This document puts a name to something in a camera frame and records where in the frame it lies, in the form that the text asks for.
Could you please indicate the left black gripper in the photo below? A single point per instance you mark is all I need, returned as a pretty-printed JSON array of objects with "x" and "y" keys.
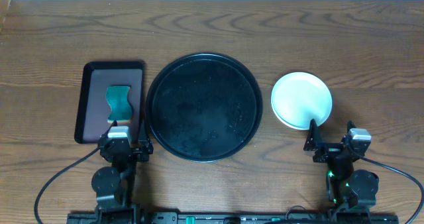
[{"x": 146, "y": 148}]

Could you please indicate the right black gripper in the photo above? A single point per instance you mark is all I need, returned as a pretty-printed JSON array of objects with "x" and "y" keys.
[{"x": 329, "y": 150}]

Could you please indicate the green sponge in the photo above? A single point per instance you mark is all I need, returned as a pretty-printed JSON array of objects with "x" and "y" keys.
[{"x": 117, "y": 98}]

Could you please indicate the light blue plate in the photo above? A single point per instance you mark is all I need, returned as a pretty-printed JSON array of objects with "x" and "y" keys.
[
  {"x": 301, "y": 121},
  {"x": 299, "y": 92}
]

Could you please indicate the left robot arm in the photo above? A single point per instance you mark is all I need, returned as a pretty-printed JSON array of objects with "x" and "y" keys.
[{"x": 114, "y": 184}]

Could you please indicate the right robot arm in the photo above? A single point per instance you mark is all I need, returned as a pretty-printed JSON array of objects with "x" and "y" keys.
[{"x": 352, "y": 191}]

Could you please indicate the rectangular black sponge tray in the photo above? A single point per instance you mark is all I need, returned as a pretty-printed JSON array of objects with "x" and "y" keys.
[{"x": 93, "y": 108}]

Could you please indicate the round black tray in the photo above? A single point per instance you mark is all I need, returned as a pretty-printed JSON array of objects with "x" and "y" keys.
[{"x": 204, "y": 107}]

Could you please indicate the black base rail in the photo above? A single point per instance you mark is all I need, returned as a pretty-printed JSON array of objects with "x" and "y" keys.
[{"x": 243, "y": 218}]

